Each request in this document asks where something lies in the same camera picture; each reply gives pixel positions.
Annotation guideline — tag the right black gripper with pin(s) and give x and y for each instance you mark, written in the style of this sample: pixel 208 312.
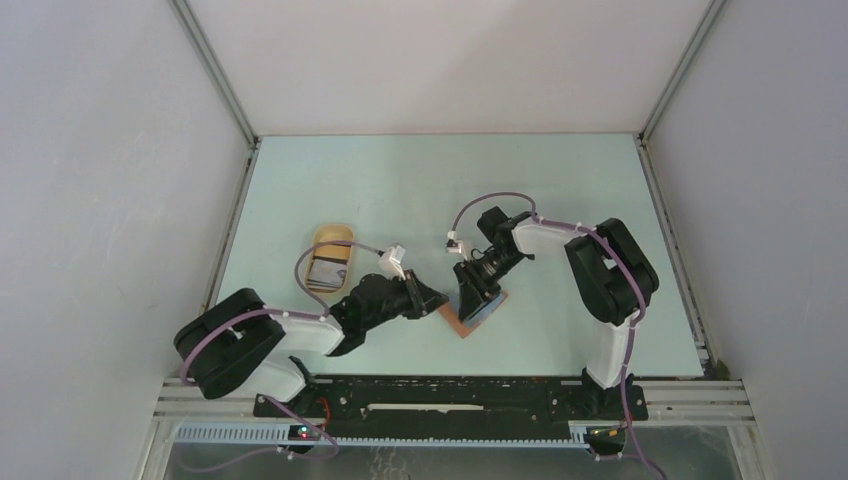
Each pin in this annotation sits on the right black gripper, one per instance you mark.
pixel 472 285

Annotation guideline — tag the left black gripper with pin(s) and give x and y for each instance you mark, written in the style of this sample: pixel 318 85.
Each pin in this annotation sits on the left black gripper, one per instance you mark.
pixel 422 299

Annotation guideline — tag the yellow oval tray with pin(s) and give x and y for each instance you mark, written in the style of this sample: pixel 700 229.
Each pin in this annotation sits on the yellow oval tray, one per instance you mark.
pixel 338 234

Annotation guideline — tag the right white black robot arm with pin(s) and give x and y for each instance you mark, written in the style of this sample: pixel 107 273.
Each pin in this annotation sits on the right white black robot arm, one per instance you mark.
pixel 614 278

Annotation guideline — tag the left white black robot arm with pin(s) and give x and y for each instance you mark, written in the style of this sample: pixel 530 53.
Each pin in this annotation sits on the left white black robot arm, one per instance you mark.
pixel 242 345

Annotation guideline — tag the credit card stack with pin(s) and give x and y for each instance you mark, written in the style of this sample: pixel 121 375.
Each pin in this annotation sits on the credit card stack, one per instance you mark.
pixel 328 268

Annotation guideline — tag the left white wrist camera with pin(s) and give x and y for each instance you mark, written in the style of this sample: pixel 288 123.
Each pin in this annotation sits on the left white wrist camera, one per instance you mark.
pixel 390 261

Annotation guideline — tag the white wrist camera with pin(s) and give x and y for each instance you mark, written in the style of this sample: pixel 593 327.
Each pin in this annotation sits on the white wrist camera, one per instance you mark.
pixel 390 261
pixel 456 246

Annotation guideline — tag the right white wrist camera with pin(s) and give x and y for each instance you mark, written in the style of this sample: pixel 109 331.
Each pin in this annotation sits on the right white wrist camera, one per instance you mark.
pixel 456 246

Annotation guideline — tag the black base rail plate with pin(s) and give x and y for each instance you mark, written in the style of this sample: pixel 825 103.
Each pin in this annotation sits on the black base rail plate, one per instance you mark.
pixel 465 408

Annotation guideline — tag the aluminium frame rail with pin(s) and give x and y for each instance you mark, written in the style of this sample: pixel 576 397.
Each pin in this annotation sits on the aluminium frame rail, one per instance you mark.
pixel 246 418

